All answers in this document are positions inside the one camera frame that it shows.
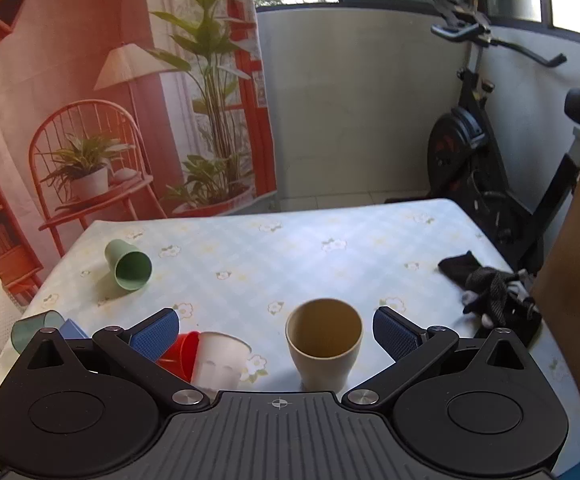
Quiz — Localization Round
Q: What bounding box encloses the beige speckled cup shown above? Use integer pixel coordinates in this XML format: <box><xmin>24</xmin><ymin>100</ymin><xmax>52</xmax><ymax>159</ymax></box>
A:
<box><xmin>285</xmin><ymin>298</ymin><xmax>363</xmax><ymax>393</ymax></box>

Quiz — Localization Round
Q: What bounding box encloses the red plastic cup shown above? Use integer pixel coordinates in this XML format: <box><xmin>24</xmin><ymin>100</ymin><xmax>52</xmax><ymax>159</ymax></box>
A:
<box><xmin>156</xmin><ymin>332</ymin><xmax>200</xmax><ymax>382</ymax></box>

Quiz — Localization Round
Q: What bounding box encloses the blue plastic cup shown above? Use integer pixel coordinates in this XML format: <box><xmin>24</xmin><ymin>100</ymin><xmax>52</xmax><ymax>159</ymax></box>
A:
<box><xmin>59</xmin><ymin>318</ymin><xmax>89</xmax><ymax>340</ymax></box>

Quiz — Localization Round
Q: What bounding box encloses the green plastic cup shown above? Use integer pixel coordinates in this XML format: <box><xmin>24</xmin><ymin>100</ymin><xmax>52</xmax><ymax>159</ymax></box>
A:
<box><xmin>104</xmin><ymin>240</ymin><xmax>153</xmax><ymax>292</ymax></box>

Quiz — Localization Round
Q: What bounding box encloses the white plastic cup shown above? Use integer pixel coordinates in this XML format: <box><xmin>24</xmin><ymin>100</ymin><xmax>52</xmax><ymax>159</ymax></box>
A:
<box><xmin>191</xmin><ymin>332</ymin><xmax>251</xmax><ymax>394</ymax></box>

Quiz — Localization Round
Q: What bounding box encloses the teal translucent cup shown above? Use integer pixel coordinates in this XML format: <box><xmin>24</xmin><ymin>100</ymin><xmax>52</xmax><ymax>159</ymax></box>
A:
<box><xmin>10</xmin><ymin>310</ymin><xmax>66</xmax><ymax>354</ymax></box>

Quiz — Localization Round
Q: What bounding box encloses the floral checked tablecloth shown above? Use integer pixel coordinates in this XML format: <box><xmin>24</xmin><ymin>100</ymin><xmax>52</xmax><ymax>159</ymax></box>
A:
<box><xmin>0</xmin><ymin>198</ymin><xmax>577</xmax><ymax>476</ymax></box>

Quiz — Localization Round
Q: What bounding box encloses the black exercise bike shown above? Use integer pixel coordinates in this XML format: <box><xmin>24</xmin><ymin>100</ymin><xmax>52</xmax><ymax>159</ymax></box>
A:
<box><xmin>384</xmin><ymin>0</ymin><xmax>580</xmax><ymax>276</ymax></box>

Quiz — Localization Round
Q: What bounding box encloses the red printed backdrop curtain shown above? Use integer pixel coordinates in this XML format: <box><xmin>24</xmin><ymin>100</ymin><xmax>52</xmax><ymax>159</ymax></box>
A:
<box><xmin>0</xmin><ymin>0</ymin><xmax>277</xmax><ymax>304</ymax></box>

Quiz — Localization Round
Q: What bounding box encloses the black glove with strap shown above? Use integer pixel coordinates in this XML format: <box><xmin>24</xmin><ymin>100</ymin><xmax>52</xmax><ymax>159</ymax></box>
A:
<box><xmin>438</xmin><ymin>252</ymin><xmax>542</xmax><ymax>348</ymax></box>

